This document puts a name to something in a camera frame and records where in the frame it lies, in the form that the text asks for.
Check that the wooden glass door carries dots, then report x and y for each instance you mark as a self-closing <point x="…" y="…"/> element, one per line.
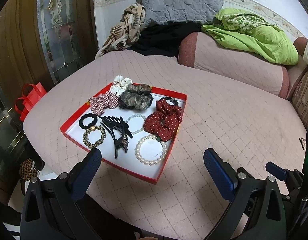
<point x="43" y="41"/>

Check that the leaf print cloth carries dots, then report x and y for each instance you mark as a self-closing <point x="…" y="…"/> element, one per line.
<point x="127" y="32"/>

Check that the striped beige cushion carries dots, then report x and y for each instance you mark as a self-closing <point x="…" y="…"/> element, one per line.
<point x="300" y="99"/>

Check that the black fabric pile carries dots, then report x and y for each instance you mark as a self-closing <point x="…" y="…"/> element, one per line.
<point x="164" y="39"/>

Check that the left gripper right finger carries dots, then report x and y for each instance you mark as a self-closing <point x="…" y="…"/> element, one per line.
<point x="223" y="175"/>

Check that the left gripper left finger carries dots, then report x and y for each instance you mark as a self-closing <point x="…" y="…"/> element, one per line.
<point x="83" y="173"/>

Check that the white fabric scrunchie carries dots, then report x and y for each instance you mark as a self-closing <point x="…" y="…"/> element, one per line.
<point x="120" y="84"/>

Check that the red gift bag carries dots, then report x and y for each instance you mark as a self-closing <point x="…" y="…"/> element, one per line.
<point x="30" y="95"/>

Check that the red polka dot scrunchie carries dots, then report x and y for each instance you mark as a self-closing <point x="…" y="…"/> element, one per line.
<point x="164" y="122"/>

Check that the grey-brown satin scrunchie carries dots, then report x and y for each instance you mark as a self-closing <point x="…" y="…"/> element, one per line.
<point x="136" y="97"/>

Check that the red checked scrunchie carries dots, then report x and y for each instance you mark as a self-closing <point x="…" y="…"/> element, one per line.
<point x="99" y="103"/>

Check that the green blanket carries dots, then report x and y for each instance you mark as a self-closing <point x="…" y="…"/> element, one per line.
<point x="239" y="29"/>

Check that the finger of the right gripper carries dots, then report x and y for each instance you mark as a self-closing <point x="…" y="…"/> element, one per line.
<point x="276" y="171"/>

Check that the grey quilted pillow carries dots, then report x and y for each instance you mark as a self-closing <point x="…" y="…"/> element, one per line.
<point x="163" y="12"/>

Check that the small beige hair clip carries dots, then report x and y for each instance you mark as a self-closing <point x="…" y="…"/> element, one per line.
<point x="303" y="142"/>

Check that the pink bolster pillow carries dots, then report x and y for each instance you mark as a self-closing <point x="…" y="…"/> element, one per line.
<point x="201" y="51"/>

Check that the red shallow box tray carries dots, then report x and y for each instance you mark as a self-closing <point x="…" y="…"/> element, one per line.
<point x="147" y="154"/>

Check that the patterned slipper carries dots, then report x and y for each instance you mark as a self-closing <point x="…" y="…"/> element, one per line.
<point x="27" y="170"/>

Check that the black leaf hair claw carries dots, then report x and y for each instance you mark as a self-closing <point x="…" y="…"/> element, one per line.
<point x="119" y="130"/>

